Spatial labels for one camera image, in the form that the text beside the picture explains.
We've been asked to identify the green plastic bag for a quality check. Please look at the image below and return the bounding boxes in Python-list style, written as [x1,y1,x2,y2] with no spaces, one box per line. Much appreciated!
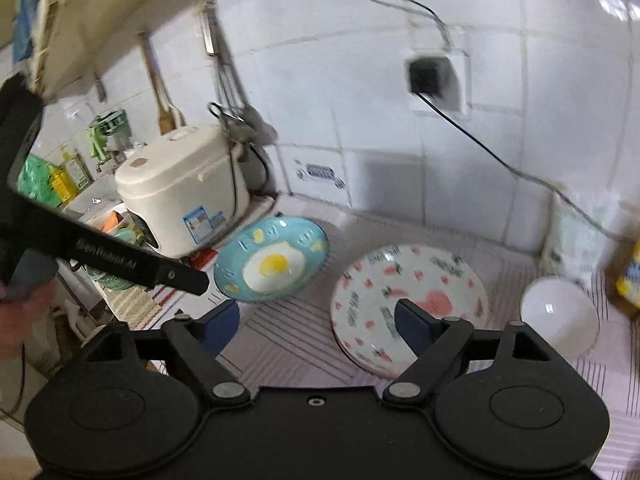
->
[18,154,65,209]

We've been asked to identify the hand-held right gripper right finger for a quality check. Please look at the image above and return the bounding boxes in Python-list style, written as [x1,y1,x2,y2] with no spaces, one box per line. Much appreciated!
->
[382,299,553,408]

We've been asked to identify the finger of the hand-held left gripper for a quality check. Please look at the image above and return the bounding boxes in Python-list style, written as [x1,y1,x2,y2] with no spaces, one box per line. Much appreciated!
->
[151,258,210,297]

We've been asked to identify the white wall socket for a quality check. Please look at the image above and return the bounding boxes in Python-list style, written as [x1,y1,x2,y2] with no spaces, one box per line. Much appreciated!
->
[406,24,472,117]

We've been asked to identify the person's left hand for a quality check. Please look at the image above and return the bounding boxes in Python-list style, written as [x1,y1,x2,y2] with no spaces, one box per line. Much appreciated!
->
[0,280,57,363]

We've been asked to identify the wooden wall shelf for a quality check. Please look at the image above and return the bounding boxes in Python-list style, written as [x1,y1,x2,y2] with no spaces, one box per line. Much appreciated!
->
[29,0,236,107]

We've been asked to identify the amber bottle yellow label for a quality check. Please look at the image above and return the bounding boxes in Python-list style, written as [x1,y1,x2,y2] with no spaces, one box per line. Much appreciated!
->
[604,239,640,322]

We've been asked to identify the white rice cooker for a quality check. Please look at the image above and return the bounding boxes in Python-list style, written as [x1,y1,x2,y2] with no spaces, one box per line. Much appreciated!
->
[116,125,251,259]

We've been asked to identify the hanging metal utensils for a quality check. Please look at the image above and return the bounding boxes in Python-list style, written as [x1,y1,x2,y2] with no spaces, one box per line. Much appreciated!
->
[199,0,277,147]

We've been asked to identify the black power adapter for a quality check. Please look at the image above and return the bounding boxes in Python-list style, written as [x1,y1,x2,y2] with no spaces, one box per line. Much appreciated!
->
[406,57,447,97]

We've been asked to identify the hanging wooden spatula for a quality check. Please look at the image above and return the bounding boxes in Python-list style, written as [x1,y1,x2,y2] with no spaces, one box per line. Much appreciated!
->
[136,31,187,136]

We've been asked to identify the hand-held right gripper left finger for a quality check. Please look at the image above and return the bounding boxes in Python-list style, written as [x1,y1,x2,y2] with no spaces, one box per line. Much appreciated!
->
[82,299,253,408]

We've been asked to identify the blue fried-egg print plate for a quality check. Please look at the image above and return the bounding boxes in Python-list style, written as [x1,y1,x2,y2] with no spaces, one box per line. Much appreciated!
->
[214,216,329,303]

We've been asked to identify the wall sticker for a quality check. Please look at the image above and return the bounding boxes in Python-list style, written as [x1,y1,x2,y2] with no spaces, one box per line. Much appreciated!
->
[295,160,347,191]

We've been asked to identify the white ribbed bowl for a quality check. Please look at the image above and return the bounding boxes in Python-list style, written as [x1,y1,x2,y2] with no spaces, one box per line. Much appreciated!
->
[520,276,600,359]

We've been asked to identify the striped tablecloth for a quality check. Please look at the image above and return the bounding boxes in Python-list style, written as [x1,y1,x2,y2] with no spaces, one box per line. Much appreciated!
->
[97,200,640,480]

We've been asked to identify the yellow cooking oil bottle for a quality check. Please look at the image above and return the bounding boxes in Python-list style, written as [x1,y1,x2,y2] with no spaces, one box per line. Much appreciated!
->
[49,146,94,202]

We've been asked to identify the black adapter cable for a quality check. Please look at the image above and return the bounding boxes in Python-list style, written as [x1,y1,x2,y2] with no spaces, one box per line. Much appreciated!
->
[416,91,623,242]

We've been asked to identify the white salt bag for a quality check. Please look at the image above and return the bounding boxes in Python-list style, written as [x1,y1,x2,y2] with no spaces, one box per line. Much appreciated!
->
[542,194,622,292]

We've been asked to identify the green plastic basket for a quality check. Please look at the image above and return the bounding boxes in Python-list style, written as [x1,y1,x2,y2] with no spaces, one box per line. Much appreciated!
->
[75,259,153,292]

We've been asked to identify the white strawberry print plate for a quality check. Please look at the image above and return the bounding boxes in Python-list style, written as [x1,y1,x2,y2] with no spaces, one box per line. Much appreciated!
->
[330,245,489,373]

